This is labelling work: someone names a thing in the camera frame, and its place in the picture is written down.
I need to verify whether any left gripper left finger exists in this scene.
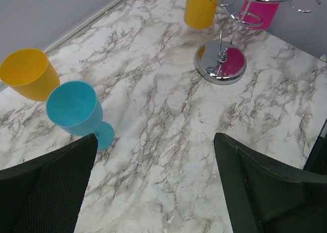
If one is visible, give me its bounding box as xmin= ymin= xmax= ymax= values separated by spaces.
xmin=1 ymin=134 xmax=98 ymax=232

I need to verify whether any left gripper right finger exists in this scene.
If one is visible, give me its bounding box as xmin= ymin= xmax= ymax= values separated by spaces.
xmin=214 ymin=133 xmax=326 ymax=232

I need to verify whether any blue wine glass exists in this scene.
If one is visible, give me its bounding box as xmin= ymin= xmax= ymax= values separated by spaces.
xmin=46 ymin=81 xmax=114 ymax=152

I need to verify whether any yellow wine glass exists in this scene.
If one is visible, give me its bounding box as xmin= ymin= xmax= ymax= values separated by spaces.
xmin=184 ymin=0 xmax=217 ymax=30
xmin=1 ymin=48 xmax=60 ymax=102

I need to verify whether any pink wine glass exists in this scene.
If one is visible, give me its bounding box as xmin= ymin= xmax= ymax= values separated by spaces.
xmin=244 ymin=2 xmax=279 ymax=30

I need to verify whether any chrome wine glass rack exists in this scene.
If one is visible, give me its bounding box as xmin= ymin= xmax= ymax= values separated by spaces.
xmin=194 ymin=0 xmax=321 ymax=85

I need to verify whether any yellow wine glass on rack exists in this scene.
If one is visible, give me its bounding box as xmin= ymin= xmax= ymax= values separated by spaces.
xmin=184 ymin=0 xmax=217 ymax=30

